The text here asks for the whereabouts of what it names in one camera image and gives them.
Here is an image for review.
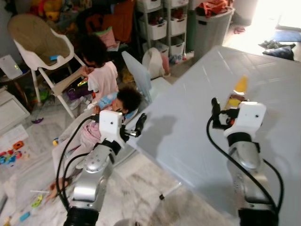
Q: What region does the orange cloth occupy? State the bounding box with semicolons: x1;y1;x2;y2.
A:
196;0;229;17

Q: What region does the yellow plush toy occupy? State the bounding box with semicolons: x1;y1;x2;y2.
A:
31;0;62;22

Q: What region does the pale grey table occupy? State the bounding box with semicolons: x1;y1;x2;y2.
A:
126;46;301;226

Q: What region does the child in pale trousers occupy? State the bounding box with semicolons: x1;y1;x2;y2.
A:
49;87;143;201

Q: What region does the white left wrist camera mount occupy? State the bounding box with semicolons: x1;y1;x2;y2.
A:
98;110;125;144

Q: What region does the dark blue cushion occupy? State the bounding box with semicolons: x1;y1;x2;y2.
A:
262;45;296;61

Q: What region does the white rounded plastic container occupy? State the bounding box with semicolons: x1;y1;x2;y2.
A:
143;47;166;78

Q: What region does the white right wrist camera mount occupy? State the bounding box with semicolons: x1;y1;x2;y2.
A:
224;101;267;138

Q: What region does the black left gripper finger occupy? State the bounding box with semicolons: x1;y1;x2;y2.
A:
135;113;147;137

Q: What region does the pink green pillow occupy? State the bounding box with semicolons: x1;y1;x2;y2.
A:
96;27;118;48

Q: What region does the white box of colourful toys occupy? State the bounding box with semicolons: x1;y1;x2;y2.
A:
0;125;30;165

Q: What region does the grey laundry bin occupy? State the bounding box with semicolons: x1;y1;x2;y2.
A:
194;7;234;59

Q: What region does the white storage box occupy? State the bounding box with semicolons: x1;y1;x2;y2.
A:
0;89;31;135

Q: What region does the orange brown fabric pile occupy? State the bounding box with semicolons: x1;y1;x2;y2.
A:
86;0;137;43

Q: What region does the blue floor mat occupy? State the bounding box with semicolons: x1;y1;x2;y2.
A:
274;29;301;43

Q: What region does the yellow capped sauce bottle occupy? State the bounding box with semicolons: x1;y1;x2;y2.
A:
226;75;248;110

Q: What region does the blue picture book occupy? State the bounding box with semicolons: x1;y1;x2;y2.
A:
96;93;118;110

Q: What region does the child in pink shirt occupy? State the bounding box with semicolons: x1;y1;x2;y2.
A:
77;34;119;102

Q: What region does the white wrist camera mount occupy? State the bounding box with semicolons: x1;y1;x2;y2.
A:
224;101;267;138
98;110;125;144

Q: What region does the white baby high chair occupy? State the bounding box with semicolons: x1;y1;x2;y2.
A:
8;13;90;118

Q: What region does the white plastic drawer unit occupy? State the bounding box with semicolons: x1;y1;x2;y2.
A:
166;0;189;59
135;0;169;56

